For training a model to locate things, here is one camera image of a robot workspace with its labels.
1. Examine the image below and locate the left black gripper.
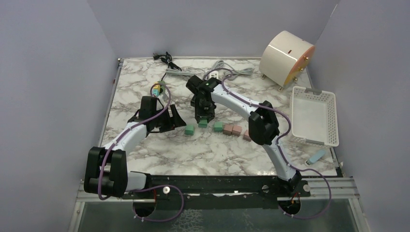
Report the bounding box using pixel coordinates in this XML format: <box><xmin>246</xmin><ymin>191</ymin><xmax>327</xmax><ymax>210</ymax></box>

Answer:
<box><xmin>151</xmin><ymin>104</ymin><xmax>186</xmax><ymax>132</ymax></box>

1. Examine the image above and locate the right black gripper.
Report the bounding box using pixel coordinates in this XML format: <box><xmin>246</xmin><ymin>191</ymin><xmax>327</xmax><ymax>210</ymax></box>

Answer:
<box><xmin>194</xmin><ymin>97</ymin><xmax>214</xmax><ymax>123</ymax></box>

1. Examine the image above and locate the green plug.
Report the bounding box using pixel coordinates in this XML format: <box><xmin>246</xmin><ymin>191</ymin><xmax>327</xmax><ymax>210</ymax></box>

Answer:
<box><xmin>198</xmin><ymin>119</ymin><xmax>208</xmax><ymax>128</ymax></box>
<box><xmin>213</xmin><ymin>121</ymin><xmax>223</xmax><ymax>132</ymax></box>
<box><xmin>184</xmin><ymin>125</ymin><xmax>195</xmax><ymax>136</ymax></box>

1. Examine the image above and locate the pink plug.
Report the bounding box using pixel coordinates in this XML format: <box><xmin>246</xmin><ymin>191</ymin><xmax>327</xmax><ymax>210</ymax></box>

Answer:
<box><xmin>222</xmin><ymin>124</ymin><xmax>233</xmax><ymax>135</ymax></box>
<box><xmin>232</xmin><ymin>125</ymin><xmax>242</xmax><ymax>137</ymax></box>
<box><xmin>243</xmin><ymin>130</ymin><xmax>252</xmax><ymax>142</ymax></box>

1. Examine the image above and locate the blue plug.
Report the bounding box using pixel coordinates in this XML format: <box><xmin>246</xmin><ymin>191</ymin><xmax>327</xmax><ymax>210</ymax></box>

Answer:
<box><xmin>151</xmin><ymin>89</ymin><xmax>160</xmax><ymax>97</ymax></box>

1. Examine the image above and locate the green power strip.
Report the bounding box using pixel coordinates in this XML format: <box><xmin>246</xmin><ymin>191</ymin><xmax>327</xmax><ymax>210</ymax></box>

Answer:
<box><xmin>157</xmin><ymin>81</ymin><xmax>166</xmax><ymax>96</ymax></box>

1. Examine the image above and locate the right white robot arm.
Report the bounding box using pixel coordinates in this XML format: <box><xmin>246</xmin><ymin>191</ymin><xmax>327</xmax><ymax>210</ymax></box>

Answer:
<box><xmin>186</xmin><ymin>75</ymin><xmax>302</xmax><ymax>197</ymax></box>

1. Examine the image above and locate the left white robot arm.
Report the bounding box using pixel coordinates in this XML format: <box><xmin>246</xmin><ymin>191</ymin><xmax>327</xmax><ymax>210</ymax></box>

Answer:
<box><xmin>83</xmin><ymin>96</ymin><xmax>186</xmax><ymax>199</ymax></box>

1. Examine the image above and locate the white power strip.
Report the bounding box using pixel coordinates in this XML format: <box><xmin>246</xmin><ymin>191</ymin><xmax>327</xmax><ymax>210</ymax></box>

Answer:
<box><xmin>209</xmin><ymin>71</ymin><xmax>219</xmax><ymax>79</ymax></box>

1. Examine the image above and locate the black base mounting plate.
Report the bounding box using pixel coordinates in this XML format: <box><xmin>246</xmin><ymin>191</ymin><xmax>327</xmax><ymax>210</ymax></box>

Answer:
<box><xmin>120</xmin><ymin>175</ymin><xmax>310</xmax><ymax>210</ymax></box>

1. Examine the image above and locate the beige cylindrical container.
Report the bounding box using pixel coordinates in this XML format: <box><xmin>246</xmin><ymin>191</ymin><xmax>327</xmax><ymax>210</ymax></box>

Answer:
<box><xmin>259</xmin><ymin>30</ymin><xmax>316</xmax><ymax>89</ymax></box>

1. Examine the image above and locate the white plastic basket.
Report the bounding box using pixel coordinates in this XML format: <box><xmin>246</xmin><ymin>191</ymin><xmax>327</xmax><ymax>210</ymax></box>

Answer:
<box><xmin>290</xmin><ymin>86</ymin><xmax>339</xmax><ymax>148</ymax></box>

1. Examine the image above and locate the light blue small device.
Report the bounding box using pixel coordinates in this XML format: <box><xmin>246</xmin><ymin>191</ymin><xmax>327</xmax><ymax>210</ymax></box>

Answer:
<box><xmin>305</xmin><ymin>150</ymin><xmax>326</xmax><ymax>165</ymax></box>

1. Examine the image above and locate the grey coiled cable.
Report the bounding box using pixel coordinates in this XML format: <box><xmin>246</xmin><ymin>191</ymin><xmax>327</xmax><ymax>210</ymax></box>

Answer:
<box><xmin>205</xmin><ymin>60</ymin><xmax>255</xmax><ymax>81</ymax></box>

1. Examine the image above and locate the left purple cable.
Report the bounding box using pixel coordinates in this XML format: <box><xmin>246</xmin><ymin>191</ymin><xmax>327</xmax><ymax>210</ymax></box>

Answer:
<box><xmin>97</xmin><ymin>84</ymin><xmax>185</xmax><ymax>223</ymax></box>

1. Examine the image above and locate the black power cable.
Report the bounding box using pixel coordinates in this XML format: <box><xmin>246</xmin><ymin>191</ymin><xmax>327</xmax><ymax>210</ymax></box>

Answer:
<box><xmin>153</xmin><ymin>52</ymin><xmax>183</xmax><ymax>81</ymax></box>

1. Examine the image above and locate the aluminium rail frame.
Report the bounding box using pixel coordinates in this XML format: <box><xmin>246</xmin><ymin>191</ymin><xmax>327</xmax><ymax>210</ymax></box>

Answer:
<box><xmin>69</xmin><ymin>175</ymin><xmax>369</xmax><ymax>232</ymax></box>

